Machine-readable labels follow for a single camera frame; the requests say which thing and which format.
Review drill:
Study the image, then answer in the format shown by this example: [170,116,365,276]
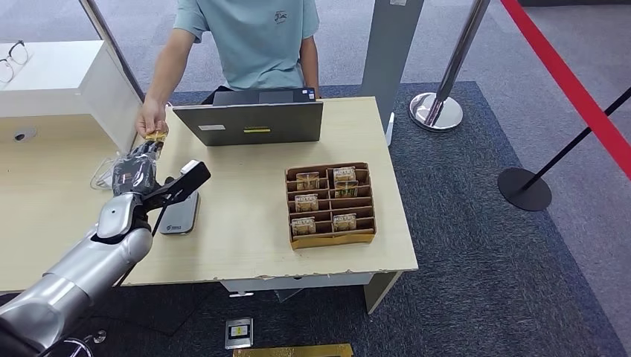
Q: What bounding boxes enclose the dark blue carpet rug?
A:
[0,81,630,357]

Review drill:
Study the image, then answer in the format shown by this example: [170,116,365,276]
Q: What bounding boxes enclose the grey standing panel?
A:
[358,0,426,148]

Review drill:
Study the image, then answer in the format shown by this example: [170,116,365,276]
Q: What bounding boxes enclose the yellow floor tape strip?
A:
[232,344,355,357]

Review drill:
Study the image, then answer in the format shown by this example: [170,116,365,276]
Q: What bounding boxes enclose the chrome stanchion post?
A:
[408,0,493,133]
[78,0,147,103]

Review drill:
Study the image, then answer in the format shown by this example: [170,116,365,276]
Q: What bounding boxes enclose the desk leg panel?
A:
[363,271,404,316]

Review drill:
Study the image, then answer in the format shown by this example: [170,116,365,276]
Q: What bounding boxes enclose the white charging cable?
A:
[90,155,121,191]

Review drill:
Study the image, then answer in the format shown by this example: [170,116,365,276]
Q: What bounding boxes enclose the clear plastic film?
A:
[111,147,160,197]

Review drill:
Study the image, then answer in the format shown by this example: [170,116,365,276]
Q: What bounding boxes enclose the black stanchion post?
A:
[496,86,631,213]

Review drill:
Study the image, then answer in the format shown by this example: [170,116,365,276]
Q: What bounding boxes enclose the black rimmed eyeglasses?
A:
[0,40,30,84]

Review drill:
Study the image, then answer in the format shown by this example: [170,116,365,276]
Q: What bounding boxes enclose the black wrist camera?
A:
[141,158,213,213]

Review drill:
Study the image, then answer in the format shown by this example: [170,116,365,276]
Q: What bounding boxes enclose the cardboard card organizer box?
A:
[284,161,377,251]

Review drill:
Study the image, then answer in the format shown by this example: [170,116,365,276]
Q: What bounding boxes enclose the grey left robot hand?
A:
[111,140,166,198]

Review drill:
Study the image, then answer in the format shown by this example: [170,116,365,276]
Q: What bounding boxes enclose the person's right hand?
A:
[135,96,170,140]

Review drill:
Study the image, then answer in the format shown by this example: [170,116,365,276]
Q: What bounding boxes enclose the metal floor socket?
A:
[225,318,254,351]

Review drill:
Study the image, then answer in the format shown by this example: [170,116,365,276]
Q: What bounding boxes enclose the grey card reader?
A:
[156,189,201,237]

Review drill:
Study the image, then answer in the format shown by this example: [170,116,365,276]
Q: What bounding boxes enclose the grey laptop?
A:
[172,87,325,148]

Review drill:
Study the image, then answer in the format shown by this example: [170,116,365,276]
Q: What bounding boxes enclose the white cabinet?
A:
[0,39,145,155]

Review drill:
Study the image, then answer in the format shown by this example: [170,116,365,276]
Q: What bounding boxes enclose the red barrier belt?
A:
[499,0,631,181]

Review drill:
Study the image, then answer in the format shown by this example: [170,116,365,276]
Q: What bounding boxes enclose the chrome ring frame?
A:
[46,329,107,357]

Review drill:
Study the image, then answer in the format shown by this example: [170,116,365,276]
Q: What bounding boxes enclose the person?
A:
[135,0,321,140]

